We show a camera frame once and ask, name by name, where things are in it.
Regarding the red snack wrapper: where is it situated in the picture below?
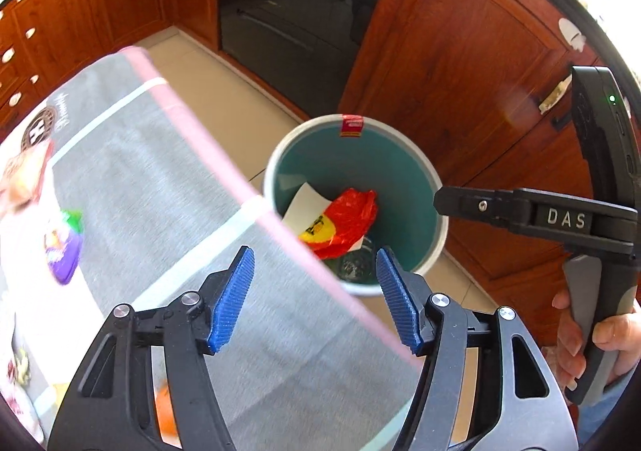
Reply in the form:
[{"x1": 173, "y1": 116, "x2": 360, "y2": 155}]
[{"x1": 299, "y1": 187, "x2": 378, "y2": 260}]

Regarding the white paper sheet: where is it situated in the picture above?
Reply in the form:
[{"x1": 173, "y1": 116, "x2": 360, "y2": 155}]
[{"x1": 282, "y1": 183, "x2": 364, "y2": 252}]

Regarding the purple toy egg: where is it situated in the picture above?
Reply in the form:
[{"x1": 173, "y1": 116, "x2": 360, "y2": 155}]
[{"x1": 43, "y1": 209, "x2": 84, "y2": 285}]

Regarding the orange foil snack wrapper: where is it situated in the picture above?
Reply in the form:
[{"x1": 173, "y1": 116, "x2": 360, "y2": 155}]
[{"x1": 154, "y1": 382, "x2": 181, "y2": 448}]

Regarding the teal trash bin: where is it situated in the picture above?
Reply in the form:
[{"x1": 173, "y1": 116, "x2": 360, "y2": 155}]
[{"x1": 263, "y1": 115, "x2": 447, "y2": 297}]

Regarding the person's right hand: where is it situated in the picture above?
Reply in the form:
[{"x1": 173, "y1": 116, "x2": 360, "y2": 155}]
[{"x1": 552, "y1": 288, "x2": 640, "y2": 388}]

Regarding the plaid tablecloth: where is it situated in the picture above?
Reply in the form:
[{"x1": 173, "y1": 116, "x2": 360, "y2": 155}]
[{"x1": 1, "y1": 46, "x2": 419, "y2": 450}]

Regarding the packaged bread bun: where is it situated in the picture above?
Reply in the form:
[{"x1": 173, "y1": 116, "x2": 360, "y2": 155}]
[{"x1": 1, "y1": 140, "x2": 53, "y2": 215}]

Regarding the black built-in oven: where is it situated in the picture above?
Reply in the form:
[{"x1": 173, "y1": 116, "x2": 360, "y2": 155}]
[{"x1": 220, "y1": 0, "x2": 378, "y2": 117}]

